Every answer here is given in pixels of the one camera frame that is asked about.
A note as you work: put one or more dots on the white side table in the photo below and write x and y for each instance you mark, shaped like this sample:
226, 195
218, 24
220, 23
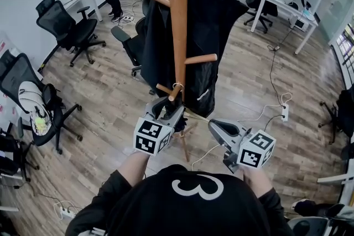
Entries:
337, 179

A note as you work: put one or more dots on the teal item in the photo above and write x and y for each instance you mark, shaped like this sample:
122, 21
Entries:
309, 15

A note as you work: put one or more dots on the cream backpack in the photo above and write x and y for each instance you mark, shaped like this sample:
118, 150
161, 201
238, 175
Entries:
29, 96

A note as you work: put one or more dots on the person's right forearm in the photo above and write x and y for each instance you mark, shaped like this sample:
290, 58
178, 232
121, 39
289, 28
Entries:
258, 182

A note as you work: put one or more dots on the person's black printed shirt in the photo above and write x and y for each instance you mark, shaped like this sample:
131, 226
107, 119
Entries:
166, 210

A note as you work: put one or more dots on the window with dark frame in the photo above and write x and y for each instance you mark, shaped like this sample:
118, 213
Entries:
345, 49

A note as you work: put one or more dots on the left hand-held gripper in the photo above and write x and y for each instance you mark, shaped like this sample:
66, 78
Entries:
146, 135

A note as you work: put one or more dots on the white power strip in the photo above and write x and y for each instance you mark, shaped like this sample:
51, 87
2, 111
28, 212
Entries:
67, 212
285, 113
127, 18

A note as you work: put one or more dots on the brown wooden coat rack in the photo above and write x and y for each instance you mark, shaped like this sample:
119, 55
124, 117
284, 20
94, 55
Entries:
178, 22

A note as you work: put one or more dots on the white and red wall sign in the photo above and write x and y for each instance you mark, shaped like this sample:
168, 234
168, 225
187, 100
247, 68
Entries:
2, 47

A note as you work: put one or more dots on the person's left forearm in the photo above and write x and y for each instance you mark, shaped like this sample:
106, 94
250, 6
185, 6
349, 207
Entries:
135, 168

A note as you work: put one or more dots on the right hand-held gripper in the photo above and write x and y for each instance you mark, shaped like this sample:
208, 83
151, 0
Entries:
254, 152

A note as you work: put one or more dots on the yellow plush charm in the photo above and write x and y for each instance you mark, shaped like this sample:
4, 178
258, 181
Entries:
40, 123

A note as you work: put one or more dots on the black jacket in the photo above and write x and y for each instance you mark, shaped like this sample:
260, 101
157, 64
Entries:
210, 8

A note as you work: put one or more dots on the grey shell chair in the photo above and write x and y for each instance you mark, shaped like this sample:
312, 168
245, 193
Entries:
312, 225

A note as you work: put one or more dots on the white box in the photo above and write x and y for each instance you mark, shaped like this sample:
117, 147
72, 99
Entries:
298, 23

